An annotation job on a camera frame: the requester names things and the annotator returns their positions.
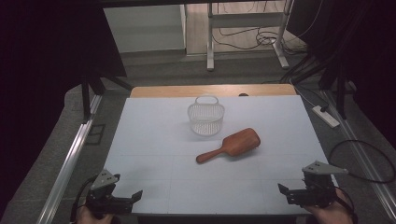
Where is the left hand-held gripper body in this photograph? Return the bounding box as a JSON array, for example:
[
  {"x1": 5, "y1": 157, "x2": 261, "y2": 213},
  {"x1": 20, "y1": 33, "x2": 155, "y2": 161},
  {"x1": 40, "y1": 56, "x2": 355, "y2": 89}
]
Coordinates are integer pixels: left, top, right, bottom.
[{"x1": 84, "y1": 168, "x2": 134, "y2": 217}]

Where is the tangle of black floor cables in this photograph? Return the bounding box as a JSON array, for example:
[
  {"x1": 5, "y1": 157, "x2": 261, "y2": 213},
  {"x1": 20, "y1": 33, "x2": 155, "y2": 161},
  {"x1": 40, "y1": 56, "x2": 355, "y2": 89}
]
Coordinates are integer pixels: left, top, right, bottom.
[{"x1": 214, "y1": 0, "x2": 307, "y2": 57}]

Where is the aluminium floor rail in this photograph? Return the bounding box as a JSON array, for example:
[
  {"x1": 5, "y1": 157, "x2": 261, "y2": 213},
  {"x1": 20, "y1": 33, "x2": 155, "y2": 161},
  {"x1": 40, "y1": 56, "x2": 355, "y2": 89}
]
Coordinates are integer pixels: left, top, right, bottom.
[
  {"x1": 35, "y1": 93, "x2": 103, "y2": 224},
  {"x1": 321, "y1": 90, "x2": 396, "y2": 222}
]

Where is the white metal desk frame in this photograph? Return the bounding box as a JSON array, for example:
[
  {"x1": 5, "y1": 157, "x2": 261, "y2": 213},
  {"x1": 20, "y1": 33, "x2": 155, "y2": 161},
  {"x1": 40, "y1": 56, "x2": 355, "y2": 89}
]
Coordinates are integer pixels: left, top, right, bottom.
[{"x1": 205, "y1": 0, "x2": 295, "y2": 72}]

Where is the person's right hand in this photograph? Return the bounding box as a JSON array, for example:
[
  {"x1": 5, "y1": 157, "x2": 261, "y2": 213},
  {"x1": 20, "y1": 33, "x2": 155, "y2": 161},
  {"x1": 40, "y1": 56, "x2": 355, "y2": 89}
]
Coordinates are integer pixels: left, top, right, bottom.
[{"x1": 303, "y1": 189, "x2": 356, "y2": 224}]

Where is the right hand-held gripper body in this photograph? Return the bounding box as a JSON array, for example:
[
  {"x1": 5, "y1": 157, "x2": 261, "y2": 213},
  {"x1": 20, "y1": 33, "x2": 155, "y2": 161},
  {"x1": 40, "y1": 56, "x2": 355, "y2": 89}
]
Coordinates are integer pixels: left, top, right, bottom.
[{"x1": 301, "y1": 160, "x2": 349, "y2": 209}]

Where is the black tripod stand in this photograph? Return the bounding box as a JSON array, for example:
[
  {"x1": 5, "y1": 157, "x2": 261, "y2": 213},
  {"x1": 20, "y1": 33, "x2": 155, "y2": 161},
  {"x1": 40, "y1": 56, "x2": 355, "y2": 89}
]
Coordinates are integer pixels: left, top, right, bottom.
[
  {"x1": 79, "y1": 73, "x2": 134, "y2": 124},
  {"x1": 279, "y1": 52, "x2": 358, "y2": 120}
]

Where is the brown wooden hairbrush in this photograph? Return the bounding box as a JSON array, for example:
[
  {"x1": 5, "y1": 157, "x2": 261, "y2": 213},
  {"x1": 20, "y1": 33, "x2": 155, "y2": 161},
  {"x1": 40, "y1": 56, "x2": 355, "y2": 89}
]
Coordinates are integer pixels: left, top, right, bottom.
[{"x1": 195, "y1": 127, "x2": 262, "y2": 165}]

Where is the person's left hand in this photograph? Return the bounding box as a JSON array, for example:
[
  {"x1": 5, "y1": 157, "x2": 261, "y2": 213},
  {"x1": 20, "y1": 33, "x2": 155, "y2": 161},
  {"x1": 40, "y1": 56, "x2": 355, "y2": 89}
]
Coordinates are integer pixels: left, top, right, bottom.
[{"x1": 75, "y1": 205, "x2": 115, "y2": 224}]

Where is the left hand-held gripper cable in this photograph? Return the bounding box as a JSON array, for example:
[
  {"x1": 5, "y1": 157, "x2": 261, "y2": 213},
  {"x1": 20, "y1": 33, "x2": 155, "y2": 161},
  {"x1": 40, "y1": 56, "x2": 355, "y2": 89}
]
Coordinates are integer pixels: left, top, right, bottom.
[{"x1": 69, "y1": 175, "x2": 98, "y2": 223}]

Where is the right hand-held gripper cable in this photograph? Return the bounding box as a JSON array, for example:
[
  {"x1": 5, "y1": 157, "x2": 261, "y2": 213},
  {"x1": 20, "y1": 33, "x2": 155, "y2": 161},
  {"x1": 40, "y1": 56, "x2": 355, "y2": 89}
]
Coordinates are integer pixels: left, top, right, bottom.
[{"x1": 334, "y1": 186, "x2": 359, "y2": 224}]

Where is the white power strip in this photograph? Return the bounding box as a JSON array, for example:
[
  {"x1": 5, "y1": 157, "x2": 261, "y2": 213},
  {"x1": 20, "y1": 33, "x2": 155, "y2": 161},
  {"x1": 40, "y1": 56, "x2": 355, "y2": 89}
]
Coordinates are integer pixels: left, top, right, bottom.
[{"x1": 311, "y1": 105, "x2": 341, "y2": 129}]

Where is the black looped cable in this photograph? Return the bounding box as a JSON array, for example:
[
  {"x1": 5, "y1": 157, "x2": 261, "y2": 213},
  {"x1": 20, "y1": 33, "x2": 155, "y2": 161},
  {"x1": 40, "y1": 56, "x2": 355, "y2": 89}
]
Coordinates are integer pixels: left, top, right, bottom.
[{"x1": 328, "y1": 139, "x2": 396, "y2": 185}]

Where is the hand-held gripper cable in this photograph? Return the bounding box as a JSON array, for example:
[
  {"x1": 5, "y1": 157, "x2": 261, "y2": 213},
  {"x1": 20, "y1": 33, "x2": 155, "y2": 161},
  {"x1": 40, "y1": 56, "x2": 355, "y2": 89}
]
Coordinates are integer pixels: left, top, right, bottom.
[
  {"x1": 69, "y1": 175, "x2": 98, "y2": 223},
  {"x1": 334, "y1": 186, "x2": 359, "y2": 224}
]

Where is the black curtain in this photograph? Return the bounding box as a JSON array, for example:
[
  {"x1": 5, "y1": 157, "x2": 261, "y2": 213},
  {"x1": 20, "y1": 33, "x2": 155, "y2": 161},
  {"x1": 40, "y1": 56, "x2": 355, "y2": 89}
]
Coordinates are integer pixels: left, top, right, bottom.
[
  {"x1": 0, "y1": 0, "x2": 128, "y2": 216},
  {"x1": 286, "y1": 0, "x2": 396, "y2": 147}
]

